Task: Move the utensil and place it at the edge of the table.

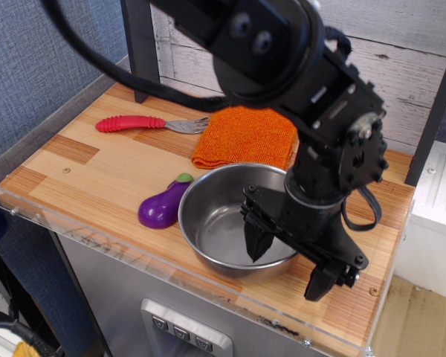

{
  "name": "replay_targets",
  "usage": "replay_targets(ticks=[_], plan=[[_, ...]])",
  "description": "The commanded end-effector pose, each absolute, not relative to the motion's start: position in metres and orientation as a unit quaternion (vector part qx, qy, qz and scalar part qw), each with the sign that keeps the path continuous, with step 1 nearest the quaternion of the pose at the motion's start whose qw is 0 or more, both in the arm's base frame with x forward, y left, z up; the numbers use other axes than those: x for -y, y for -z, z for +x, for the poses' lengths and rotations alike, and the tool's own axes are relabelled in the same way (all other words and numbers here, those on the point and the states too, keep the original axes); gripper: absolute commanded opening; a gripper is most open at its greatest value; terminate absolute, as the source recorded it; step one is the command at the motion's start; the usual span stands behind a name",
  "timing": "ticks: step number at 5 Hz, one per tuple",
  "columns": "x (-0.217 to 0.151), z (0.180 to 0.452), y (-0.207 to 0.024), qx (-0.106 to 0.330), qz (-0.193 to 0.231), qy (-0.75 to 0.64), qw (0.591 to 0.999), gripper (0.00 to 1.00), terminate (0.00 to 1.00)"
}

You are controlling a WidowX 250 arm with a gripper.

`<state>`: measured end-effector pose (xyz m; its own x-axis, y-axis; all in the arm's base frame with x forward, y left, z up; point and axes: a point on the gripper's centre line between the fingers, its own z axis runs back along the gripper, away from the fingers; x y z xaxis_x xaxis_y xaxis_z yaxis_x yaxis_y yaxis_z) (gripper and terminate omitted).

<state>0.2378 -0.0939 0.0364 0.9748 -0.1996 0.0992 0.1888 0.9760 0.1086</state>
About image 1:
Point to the white toy sink unit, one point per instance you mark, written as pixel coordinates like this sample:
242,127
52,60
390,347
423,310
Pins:
421,257

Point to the silver metal bowl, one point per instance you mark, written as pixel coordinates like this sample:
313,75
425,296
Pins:
211,222

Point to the clear acrylic edge guard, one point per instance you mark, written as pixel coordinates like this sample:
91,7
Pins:
340,324

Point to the dark left vertical post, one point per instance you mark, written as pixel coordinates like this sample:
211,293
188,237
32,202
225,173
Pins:
140,39

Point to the stainless toy fridge cabinet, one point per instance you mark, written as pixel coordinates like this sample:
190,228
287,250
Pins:
114,288

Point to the orange folded cloth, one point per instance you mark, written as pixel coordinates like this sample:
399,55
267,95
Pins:
242,135

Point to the red handled metal fork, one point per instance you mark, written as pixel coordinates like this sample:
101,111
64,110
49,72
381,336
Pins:
124,122

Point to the dark vertical post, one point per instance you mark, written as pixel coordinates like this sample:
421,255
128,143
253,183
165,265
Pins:
428,135
140,39

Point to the dark right vertical post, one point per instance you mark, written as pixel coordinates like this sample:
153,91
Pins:
428,135

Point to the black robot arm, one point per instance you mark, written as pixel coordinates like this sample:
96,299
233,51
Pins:
279,55

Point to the purple toy eggplant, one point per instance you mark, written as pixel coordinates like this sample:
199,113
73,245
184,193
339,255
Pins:
161,211

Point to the silver dispenser button panel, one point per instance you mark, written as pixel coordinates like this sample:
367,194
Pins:
168,329

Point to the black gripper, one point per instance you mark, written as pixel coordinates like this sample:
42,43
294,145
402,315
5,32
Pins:
314,229

